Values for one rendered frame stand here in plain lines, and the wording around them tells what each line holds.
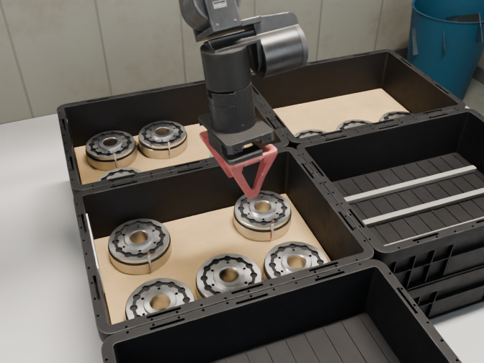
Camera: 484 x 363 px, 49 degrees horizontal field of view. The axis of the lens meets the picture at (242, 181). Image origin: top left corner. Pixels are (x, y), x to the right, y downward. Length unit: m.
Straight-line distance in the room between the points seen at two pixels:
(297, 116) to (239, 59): 0.65
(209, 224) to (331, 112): 0.47
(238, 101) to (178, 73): 2.26
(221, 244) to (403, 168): 0.43
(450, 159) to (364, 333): 0.50
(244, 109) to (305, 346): 0.35
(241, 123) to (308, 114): 0.62
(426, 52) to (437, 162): 1.80
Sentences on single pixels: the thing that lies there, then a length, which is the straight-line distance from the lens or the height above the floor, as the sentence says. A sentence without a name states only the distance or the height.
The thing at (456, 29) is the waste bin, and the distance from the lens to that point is 2.86.
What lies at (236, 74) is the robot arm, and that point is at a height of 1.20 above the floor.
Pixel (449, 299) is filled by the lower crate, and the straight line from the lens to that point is 1.01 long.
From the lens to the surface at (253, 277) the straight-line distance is 0.84.
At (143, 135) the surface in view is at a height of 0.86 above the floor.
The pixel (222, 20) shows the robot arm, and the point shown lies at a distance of 0.62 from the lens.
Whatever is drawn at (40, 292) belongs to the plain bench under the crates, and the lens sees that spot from 1.09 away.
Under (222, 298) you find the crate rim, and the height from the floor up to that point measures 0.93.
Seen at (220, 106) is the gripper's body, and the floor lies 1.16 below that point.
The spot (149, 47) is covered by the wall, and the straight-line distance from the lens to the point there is 2.80.
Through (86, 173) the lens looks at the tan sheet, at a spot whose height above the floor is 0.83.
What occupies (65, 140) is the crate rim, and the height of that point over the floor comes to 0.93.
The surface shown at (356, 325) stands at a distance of 0.84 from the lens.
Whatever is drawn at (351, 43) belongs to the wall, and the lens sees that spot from 3.31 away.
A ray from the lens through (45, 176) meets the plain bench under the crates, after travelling 1.37.
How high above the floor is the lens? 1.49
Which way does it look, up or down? 39 degrees down
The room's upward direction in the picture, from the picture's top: straight up
